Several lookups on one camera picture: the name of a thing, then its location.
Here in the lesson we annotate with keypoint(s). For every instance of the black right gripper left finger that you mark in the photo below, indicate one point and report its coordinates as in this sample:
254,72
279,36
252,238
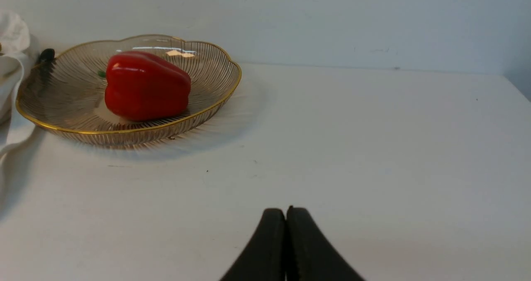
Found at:
262,257

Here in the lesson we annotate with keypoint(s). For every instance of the white cloth bag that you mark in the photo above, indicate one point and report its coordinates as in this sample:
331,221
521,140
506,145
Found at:
19,53

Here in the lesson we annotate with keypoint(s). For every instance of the gold-rimmed glass plate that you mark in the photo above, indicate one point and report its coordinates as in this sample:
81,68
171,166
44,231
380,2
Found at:
65,96

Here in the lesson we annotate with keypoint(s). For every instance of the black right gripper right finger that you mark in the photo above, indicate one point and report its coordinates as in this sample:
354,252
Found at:
310,256

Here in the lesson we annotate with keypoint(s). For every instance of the red bell pepper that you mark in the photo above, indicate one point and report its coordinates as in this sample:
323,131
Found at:
143,87

